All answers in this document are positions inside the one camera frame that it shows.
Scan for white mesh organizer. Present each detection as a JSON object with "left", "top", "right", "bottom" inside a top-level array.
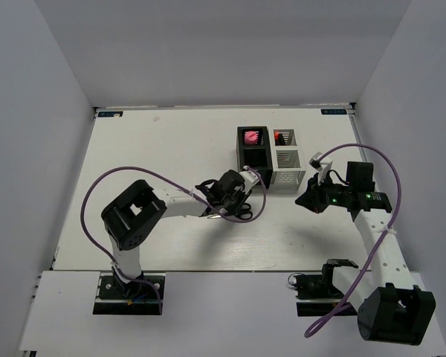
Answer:
[{"left": 269, "top": 127, "right": 306, "bottom": 191}]

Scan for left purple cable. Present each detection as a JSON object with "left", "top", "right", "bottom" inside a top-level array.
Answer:
[{"left": 80, "top": 166, "right": 268, "bottom": 315}]

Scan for pink eraser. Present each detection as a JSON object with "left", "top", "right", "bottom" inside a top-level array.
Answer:
[{"left": 243, "top": 130, "right": 260, "bottom": 146}]

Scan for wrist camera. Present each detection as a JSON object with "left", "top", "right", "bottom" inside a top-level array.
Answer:
[
  {"left": 308, "top": 152, "right": 333, "bottom": 185},
  {"left": 239, "top": 166, "right": 262, "bottom": 190}
]

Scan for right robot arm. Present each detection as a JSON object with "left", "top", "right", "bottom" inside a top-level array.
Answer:
[{"left": 288, "top": 157, "right": 436, "bottom": 346}]

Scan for black handled scissors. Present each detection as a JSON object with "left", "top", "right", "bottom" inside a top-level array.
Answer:
[{"left": 211, "top": 199, "right": 253, "bottom": 221}]

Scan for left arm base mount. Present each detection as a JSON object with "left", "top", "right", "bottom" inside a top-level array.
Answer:
[{"left": 92, "top": 272, "right": 166, "bottom": 316}]

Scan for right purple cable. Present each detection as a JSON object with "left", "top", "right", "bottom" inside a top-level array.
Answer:
[{"left": 303, "top": 144, "right": 402, "bottom": 339}]

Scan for black mesh organizer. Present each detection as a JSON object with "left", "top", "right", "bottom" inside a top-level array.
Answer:
[{"left": 236, "top": 126, "right": 273, "bottom": 189}]

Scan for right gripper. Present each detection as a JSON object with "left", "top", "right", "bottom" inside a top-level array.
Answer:
[{"left": 295, "top": 171, "right": 352, "bottom": 213}]

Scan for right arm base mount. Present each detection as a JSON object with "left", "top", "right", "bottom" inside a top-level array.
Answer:
[{"left": 287, "top": 259, "right": 358, "bottom": 317}]

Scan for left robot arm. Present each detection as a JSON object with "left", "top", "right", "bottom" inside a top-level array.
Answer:
[{"left": 101, "top": 170, "right": 259, "bottom": 297}]

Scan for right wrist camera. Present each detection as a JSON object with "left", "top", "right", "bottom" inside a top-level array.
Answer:
[{"left": 308, "top": 152, "right": 333, "bottom": 185}]

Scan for purple cable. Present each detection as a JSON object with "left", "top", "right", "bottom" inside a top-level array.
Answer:
[
  {"left": 303, "top": 144, "right": 402, "bottom": 339},
  {"left": 80, "top": 166, "right": 268, "bottom": 315}
]

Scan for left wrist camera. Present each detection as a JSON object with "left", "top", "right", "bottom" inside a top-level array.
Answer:
[{"left": 239, "top": 166, "right": 262, "bottom": 190}]

